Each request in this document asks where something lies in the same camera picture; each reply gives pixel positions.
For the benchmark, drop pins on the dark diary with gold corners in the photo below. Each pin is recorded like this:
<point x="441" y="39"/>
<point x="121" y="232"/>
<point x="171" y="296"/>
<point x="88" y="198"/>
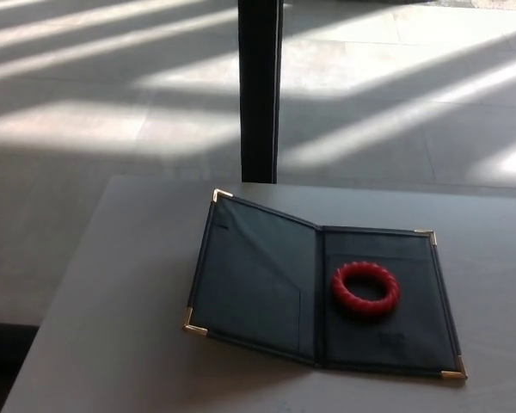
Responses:
<point x="258" y="292"/>

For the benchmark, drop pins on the black vertical post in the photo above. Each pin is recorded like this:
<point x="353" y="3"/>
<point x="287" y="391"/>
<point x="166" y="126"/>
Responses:
<point x="260" y="94"/>

